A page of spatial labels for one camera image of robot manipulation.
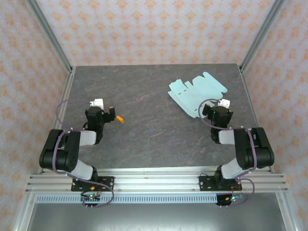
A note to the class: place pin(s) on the teal paper box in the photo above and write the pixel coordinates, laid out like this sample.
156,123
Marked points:
192,91

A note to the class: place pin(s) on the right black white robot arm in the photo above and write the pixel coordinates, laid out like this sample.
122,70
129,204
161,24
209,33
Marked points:
245,149

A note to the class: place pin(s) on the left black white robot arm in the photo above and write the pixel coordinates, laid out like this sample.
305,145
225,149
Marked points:
69,156

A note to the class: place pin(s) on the right circuit board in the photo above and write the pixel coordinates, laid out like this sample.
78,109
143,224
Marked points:
232,199

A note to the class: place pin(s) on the circuit board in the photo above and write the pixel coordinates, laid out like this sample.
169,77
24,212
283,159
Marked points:
91,198
232,199

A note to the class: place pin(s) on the left circuit board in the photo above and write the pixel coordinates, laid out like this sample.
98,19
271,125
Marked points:
91,198

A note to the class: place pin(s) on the grey metal shelf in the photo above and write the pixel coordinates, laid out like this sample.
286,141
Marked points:
156,219

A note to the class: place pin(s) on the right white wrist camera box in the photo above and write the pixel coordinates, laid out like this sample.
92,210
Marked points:
225,103

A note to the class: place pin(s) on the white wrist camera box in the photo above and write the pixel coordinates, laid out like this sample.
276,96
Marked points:
225,103
98,102

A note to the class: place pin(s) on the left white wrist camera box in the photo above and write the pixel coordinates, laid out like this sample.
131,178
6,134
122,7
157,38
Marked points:
98,102

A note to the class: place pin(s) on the aluminium table side rail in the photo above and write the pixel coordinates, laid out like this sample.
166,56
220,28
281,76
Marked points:
68,84
249,96

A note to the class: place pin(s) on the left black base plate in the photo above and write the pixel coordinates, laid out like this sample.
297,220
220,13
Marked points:
108,183

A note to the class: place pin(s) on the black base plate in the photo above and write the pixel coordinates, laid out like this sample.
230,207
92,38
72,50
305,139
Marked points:
204,184
108,183

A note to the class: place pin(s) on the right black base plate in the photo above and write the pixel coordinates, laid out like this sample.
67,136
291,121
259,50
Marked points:
204,184

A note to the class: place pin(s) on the aluminium rail beam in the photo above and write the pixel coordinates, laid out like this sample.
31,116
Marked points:
156,183

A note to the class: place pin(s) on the short aluminium frame post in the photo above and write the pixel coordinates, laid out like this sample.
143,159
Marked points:
287,214
24,214

